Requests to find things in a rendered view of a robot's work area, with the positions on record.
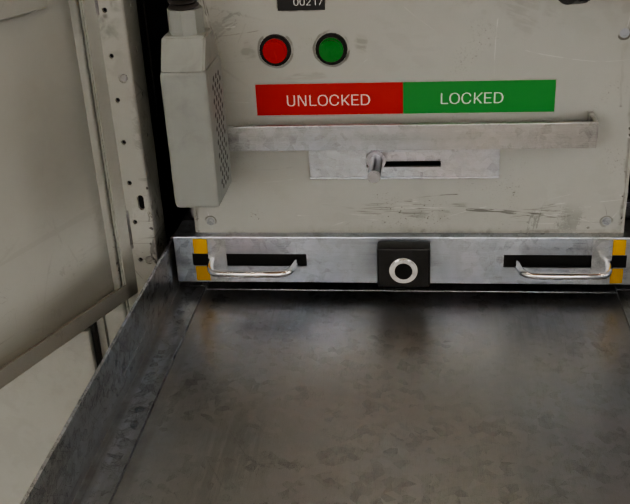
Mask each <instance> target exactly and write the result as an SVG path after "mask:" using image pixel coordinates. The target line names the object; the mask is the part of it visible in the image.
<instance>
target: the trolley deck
mask: <svg viewBox="0 0 630 504"><path fill-rule="evenodd" d="M111 504H630V329H629V326H628V323H627V321H626V318H625V315H624V313H623V310H622V307H621V304H620V302H619V299H618V296H617V294H616V293H515V292H406V291H296V290H205V291H204V294H203V296H202V298H201V300H200V303H199V305H198V307H197V309H196V312H195V314H194V316H193V318H192V321H191V323H190V325H189V328H188V330H187V332H186V334H185V337H184V339H183V341H182V343H181V346H180V348H179V350H178V352H177V355H176V357H175V359H174V361H173V364H172V366H171V368H170V370H169V373H168V375H167V377H166V379H165V382H164V384H163V386H162V388H161V391H160V393H159V395H158V397H157V400H156V402H155V404H154V406H153V409H152V411H151V413H150V416H149V418H148V420H147V422H146V425H145V427H144V429H143V431H142V434H141V436H140V438H139V440H138V443H137V445H136V447H135V449H134V452H133V454H132V456H131V458H130V461H129V463H128V465H127V467H126V470H125V472H124V474H123V476H122V479H121V481H120V483H119V485H118V488H117V490H116V492H115V495H114V497H113V499H112V501H111Z"/></svg>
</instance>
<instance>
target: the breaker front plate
mask: <svg viewBox="0 0 630 504"><path fill-rule="evenodd" d="M197 2H199V4H200V5H201V6H202V7H203V16H204V26H205V28H210V29H211V30H213V33H214V37H215V42H216V46H217V50H218V55H219V57H220V59H221V69H222V80H223V91H224V101H225V112H226V123H227V126H248V125H332V124H415V123H498V122H582V121H587V118H588V111H593V113H594V115H595V117H596V119H597V121H598V123H599V125H598V136H597V147H596V148H556V149H442V150H329V151H229V155H230V166H231V177H232V182H231V184H230V186H229V188H228V190H227V192H226V194H225V196H224V198H223V200H222V202H221V204H220V206H219V207H195V211H196V220H197V228H198V232H201V233H621V228H622V218H623V208H624V199H625V189H626V179H627V170H628V160H629V150H630V0H590V1H588V2H587V3H583V4H572V5H565V4H562V3H561V2H560V1H559V0H325V10H297V11H278V8H277V0H197ZM326 33H336V34H339V35H340V36H342V37H343V38H344V39H345V41H346V43H347V48H348V49H347V54H346V57H345V58H344V60H343V61H342V62H340V63H338V64H336V65H327V64H325V63H323V62H322V61H320V59H319V58H318V57H317V55H316V50H315V48H316V43H317V41H318V39H319V38H320V37H321V36H322V35H324V34H326ZM271 34H279V35H282V36H284V37H285V38H286V39H287V40H288V41H289V43H290V45H291V55H290V58H289V59H288V61H287V62H286V63H285V64H283V65H281V66H271V65H269V64H267V63H266V62H265V61H264V60H263V59H262V57H261V55H260V51H259V50H260V44H261V42H262V41H263V39H264V38H265V37H266V36H268V35H271ZM498 80H556V91H555V107H554V112H493V113H417V114H341V115H266V116H257V103H256V90H255V85H264V84H322V83H381V82H440V81H498ZM372 151H380V152H441V165H440V166H384V167H383V168H382V169H381V178H380V180H379V181H378V182H377V183H372V182H370V181H369V180H368V177H367V176H368V169H369V166H367V162H366V159H367V153H366V152H372Z"/></svg>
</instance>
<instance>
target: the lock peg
mask: <svg viewBox="0 0 630 504"><path fill-rule="evenodd" d="M366 162H367V165H368V166H369V169H368V176H367V177H368V180H369V181H370V182H372V183H377V182H378V181H379V180H380V178H381V169H382V168H383V167H384V166H385V164H386V157H385V155H384V154H383V153H382V152H380V151H372V152H371V153H369V154H368V156H367V159H366Z"/></svg>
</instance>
